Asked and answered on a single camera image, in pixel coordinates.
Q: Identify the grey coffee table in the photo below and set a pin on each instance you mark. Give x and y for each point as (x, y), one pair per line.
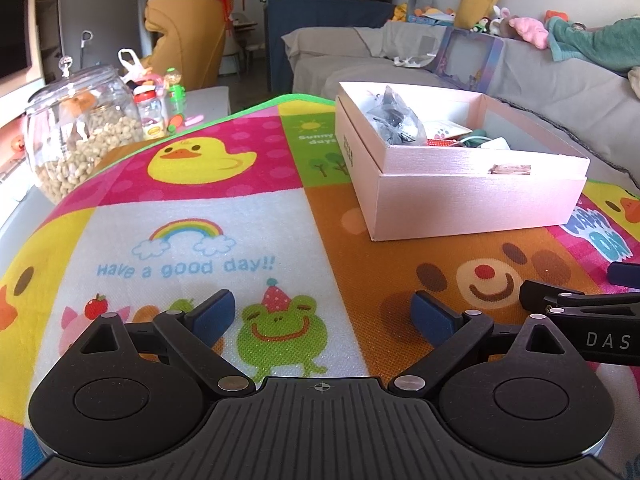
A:
(210, 102)

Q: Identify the pink flat toy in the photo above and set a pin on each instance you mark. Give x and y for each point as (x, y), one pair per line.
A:
(194, 119)

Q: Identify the teal plastic tool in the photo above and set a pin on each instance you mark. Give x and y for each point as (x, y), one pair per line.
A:
(475, 139)

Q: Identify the pink plush toy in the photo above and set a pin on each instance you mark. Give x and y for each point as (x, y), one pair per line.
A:
(530, 32)

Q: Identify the white bunny plush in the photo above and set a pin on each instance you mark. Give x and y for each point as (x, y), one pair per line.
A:
(499, 20)

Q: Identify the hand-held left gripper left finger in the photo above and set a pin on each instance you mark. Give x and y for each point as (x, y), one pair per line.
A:
(212, 312)

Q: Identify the teal blanket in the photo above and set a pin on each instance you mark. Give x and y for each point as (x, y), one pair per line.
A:
(595, 45)

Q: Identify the white charger cube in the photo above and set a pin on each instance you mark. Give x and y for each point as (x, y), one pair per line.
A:
(495, 145)

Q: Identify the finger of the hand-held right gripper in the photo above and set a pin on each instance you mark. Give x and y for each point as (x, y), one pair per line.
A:
(625, 274)
(545, 295)

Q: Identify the black television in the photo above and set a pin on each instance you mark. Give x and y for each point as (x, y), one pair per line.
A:
(12, 20)

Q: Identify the green toy figure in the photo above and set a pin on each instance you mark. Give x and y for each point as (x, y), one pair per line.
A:
(176, 92)

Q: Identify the white plastic bag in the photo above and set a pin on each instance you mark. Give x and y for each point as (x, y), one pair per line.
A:
(132, 65)

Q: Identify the yellow covered armchair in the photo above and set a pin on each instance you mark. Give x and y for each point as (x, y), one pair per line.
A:
(185, 40)

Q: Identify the colourful printed play mat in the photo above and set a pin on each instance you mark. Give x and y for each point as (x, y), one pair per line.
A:
(200, 220)

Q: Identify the red packet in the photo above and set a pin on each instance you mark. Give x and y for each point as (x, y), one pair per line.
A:
(440, 144)

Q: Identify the grey covered sofa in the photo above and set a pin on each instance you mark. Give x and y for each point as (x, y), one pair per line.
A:
(550, 90)

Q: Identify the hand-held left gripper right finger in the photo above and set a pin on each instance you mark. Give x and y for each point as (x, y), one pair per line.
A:
(432, 315)

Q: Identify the purple window gift box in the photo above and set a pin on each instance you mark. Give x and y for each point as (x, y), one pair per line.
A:
(487, 60)

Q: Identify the clear plastic packaging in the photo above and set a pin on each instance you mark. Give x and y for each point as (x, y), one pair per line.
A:
(412, 61)

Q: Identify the small red-lidded plastic jar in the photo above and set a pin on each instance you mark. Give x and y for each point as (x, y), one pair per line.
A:
(149, 115)

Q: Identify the orange carrot toy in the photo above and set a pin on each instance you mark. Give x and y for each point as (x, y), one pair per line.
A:
(175, 124)

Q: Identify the pink cardboard box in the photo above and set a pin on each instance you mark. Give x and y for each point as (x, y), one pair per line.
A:
(450, 200)

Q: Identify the large glass jar with nuts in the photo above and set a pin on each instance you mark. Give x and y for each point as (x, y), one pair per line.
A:
(80, 140)

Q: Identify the yellow plush toy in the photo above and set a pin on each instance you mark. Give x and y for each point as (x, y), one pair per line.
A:
(399, 12)

